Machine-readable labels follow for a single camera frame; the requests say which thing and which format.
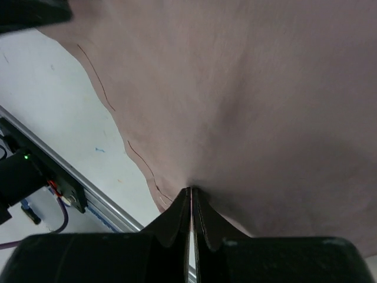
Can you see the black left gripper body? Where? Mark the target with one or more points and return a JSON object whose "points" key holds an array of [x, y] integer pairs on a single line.
{"points": [[17, 15]]}

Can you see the pink underwear cream waistband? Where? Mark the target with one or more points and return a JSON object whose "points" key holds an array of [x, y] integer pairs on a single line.
{"points": [[269, 107]]}

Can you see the aluminium table frame rail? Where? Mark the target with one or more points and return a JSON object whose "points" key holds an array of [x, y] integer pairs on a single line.
{"points": [[97, 202]]}

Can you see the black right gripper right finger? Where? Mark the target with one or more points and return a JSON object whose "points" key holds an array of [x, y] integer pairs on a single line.
{"points": [[224, 254]]}

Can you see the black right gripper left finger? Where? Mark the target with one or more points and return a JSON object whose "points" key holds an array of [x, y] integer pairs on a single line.
{"points": [[158, 253]]}

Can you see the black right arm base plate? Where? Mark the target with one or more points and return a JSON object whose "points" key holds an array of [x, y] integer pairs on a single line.
{"points": [[29, 168]]}

